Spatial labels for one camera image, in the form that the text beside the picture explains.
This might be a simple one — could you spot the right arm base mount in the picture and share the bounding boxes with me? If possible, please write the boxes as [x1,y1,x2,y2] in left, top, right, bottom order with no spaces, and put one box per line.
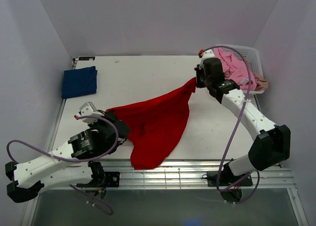
[201,163,253,203]

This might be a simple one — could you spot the folded blue t-shirt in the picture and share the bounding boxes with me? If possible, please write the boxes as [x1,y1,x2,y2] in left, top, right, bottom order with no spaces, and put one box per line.
[61,66,98,99]

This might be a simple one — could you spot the aluminium table frame rail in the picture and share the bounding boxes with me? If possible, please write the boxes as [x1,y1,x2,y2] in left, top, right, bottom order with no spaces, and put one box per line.
[28,159,297,191]

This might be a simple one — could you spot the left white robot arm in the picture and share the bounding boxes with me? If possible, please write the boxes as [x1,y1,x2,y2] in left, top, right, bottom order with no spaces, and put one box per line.
[5,111,130,203]

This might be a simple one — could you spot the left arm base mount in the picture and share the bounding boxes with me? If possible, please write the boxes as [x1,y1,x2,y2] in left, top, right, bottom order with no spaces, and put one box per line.
[83,162,120,199]

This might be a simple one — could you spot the small blue label sticker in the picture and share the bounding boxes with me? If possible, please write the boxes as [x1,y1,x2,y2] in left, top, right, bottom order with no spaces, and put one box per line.
[78,56,95,61]

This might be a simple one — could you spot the pink t-shirt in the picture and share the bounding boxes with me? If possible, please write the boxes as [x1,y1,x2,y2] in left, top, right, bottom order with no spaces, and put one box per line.
[214,48,257,91]

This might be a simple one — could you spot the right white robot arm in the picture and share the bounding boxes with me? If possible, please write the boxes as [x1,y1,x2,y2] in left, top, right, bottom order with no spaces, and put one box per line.
[195,57,291,184]

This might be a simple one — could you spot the beige garment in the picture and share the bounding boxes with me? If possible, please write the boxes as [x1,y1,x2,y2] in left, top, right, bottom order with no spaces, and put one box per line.
[238,59,269,93]

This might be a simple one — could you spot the white plastic laundry basket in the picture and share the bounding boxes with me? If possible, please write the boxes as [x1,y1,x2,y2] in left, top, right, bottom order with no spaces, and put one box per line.
[218,44,264,95]

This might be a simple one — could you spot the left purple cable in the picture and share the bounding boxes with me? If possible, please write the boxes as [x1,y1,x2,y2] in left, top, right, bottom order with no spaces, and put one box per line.
[6,115,119,215]

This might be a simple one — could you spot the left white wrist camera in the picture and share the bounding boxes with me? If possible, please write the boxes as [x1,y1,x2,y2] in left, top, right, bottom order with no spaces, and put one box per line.
[74,102,100,120]

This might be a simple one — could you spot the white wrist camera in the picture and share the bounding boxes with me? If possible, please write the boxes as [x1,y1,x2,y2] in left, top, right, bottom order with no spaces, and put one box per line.
[198,49,215,64]
[74,102,100,120]

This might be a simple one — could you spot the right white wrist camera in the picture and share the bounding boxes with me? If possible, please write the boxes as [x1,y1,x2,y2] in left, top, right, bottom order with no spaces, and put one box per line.
[198,49,215,64]

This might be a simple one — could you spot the red t-shirt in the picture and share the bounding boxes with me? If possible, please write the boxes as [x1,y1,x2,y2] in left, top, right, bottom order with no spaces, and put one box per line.
[111,78,196,170]

